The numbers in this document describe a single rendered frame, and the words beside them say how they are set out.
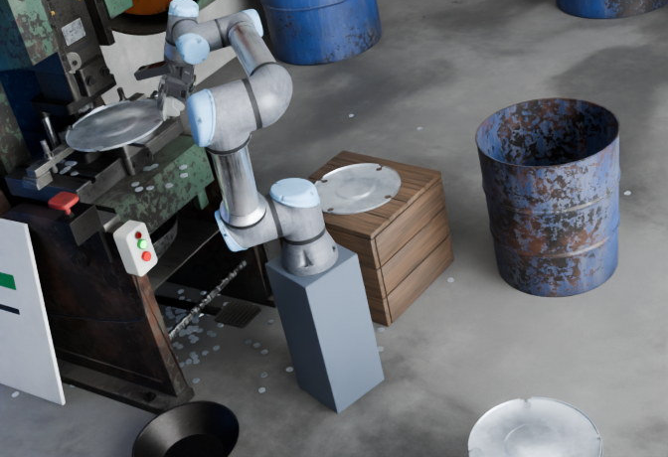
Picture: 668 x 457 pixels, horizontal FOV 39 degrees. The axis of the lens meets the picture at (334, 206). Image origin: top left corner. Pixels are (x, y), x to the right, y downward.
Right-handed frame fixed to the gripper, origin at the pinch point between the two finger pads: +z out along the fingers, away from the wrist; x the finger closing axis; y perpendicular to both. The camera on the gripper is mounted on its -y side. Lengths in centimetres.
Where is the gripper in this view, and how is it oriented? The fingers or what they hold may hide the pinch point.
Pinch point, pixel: (162, 115)
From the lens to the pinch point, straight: 270.3
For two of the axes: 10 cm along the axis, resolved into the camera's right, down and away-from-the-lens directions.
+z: -2.1, 7.8, 5.9
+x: 2.2, -5.5, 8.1
